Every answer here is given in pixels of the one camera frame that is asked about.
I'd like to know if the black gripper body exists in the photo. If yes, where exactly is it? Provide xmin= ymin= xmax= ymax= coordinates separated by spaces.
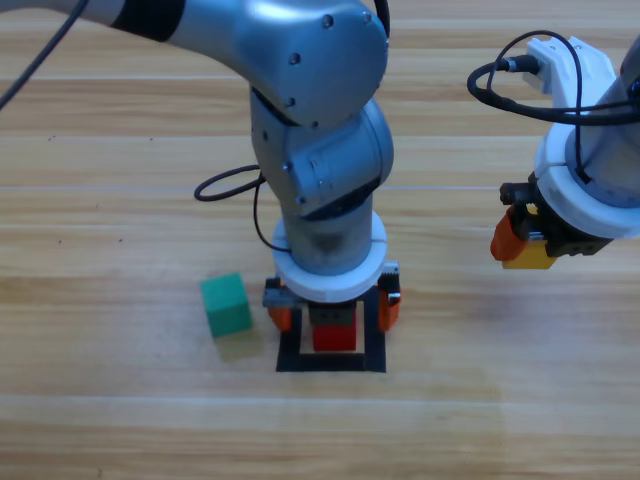
xmin=499 ymin=180 xmax=614 ymax=259
xmin=262 ymin=262 xmax=402 ymax=329

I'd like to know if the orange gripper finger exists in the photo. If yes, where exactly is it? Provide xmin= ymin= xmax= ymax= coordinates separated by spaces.
xmin=377 ymin=287 xmax=401 ymax=332
xmin=490 ymin=205 xmax=526 ymax=264
xmin=267 ymin=305 xmax=294 ymax=334

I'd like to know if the red wooden cube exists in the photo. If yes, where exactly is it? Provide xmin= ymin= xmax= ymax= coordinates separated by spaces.
xmin=312 ymin=322 xmax=357 ymax=353

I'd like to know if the yellow wooden cube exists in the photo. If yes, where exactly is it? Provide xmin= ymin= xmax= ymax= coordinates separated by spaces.
xmin=501 ymin=207 xmax=557 ymax=271

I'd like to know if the green wooden cube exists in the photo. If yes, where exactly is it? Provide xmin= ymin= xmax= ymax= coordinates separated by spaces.
xmin=199 ymin=272 xmax=253 ymax=338

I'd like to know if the black tape square outline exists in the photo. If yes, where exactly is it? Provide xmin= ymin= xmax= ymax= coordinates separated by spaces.
xmin=275 ymin=284 xmax=388 ymax=375

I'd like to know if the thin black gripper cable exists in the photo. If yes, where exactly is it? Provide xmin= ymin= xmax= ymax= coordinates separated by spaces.
xmin=494 ymin=30 xmax=596 ymax=189
xmin=252 ymin=169 xmax=292 ymax=252

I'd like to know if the thick black camera cable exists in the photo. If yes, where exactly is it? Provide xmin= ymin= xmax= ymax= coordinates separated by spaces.
xmin=467 ymin=54 xmax=640 ymax=126
xmin=193 ymin=164 xmax=262 ymax=203

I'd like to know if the long black arm cable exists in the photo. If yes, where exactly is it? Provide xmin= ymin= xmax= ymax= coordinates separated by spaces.
xmin=0 ymin=0 xmax=92 ymax=110

